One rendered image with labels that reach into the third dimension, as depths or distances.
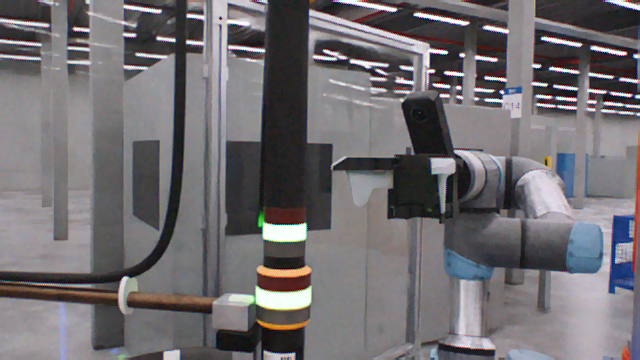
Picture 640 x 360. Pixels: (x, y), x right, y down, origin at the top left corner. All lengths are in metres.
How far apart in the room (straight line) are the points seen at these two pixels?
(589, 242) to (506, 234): 0.11
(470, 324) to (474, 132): 3.82
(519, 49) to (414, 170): 6.70
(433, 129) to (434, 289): 4.10
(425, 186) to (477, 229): 0.19
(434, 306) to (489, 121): 1.72
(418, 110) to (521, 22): 6.73
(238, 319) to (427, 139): 0.36
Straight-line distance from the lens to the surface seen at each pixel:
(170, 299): 0.46
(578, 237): 0.82
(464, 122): 4.80
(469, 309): 1.15
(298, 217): 0.41
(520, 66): 7.26
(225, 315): 0.44
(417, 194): 0.65
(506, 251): 0.81
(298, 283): 0.41
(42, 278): 0.52
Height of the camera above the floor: 1.67
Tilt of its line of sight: 3 degrees down
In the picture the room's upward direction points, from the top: 1 degrees clockwise
